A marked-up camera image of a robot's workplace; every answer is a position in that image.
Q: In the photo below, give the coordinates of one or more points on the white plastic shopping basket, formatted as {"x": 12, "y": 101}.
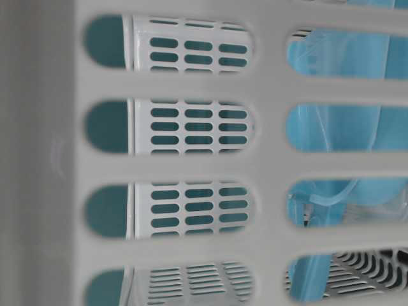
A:
{"x": 48, "y": 169}

